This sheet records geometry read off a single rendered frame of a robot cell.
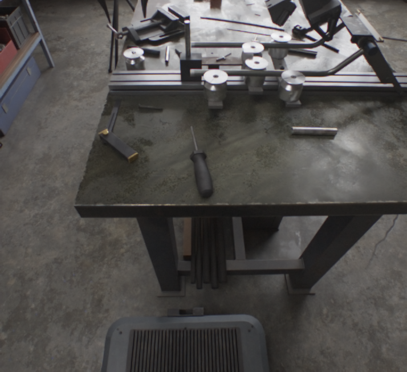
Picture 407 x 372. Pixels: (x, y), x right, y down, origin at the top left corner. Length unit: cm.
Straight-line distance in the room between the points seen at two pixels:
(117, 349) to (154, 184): 67
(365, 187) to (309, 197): 11
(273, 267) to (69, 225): 100
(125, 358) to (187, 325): 21
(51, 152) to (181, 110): 140
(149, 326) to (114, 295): 37
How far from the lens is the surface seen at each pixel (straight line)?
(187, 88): 72
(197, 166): 53
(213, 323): 108
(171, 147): 60
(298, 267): 124
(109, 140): 62
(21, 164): 201
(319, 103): 76
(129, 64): 81
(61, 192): 176
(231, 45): 76
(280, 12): 73
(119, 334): 110
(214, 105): 63
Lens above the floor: 132
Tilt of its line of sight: 51 degrees down
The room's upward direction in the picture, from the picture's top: 1 degrees clockwise
